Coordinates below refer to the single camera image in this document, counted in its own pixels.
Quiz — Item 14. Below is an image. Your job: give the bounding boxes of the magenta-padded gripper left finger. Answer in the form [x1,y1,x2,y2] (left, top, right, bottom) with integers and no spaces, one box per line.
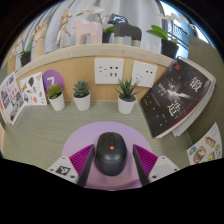
[46,143,96,188]

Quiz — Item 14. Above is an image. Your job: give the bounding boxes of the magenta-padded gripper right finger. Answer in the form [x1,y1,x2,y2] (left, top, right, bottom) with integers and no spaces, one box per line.
[132,143,181,187]

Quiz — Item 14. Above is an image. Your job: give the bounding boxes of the black computer mouse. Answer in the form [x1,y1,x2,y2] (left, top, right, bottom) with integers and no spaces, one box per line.
[94,131,128,177]

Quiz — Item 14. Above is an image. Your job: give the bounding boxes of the purple mouse pad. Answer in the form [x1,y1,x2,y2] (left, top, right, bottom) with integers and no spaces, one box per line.
[61,120,154,191]

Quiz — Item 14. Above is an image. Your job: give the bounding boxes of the colourful food sticker sheet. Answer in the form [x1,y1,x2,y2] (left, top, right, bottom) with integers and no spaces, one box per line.
[186,122,223,165]

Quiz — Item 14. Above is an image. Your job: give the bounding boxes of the small plant in white pot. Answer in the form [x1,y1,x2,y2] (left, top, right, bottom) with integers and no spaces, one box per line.
[115,78,141,115]
[72,79,92,112]
[45,83,66,112]

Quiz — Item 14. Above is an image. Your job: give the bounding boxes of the black-cover book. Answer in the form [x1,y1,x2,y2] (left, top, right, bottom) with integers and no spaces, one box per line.
[138,58,213,139]

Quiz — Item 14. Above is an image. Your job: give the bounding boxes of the wide white sticker sheet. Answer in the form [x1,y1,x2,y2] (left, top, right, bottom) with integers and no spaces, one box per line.
[18,71,48,107]

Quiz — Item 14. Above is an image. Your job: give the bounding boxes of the wooden hand model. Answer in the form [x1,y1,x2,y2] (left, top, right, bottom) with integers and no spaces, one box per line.
[30,19,50,59]

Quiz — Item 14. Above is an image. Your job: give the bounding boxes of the pink horse figure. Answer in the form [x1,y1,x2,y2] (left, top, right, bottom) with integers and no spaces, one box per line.
[72,18,104,46]

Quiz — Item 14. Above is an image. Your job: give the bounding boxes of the dark-framed window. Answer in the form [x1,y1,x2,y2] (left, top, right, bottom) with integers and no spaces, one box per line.
[159,0,208,44]

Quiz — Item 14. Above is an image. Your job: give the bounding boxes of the dark grey horse figure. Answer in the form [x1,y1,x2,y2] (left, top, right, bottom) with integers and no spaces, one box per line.
[107,13,143,47]

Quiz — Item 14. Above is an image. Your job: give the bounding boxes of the white orchid behind horse figures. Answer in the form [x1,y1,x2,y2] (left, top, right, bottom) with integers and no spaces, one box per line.
[75,5,116,44]

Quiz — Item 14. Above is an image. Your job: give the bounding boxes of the grey curtain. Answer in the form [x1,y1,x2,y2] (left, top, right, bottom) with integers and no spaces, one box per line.
[19,0,168,54]

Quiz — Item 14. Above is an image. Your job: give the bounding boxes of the white wall switch plate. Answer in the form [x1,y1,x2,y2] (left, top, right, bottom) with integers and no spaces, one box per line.
[131,60,159,89]

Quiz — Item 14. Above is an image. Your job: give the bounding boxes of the white wall socket plate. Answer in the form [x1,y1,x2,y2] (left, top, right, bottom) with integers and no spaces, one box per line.
[93,57,125,85]

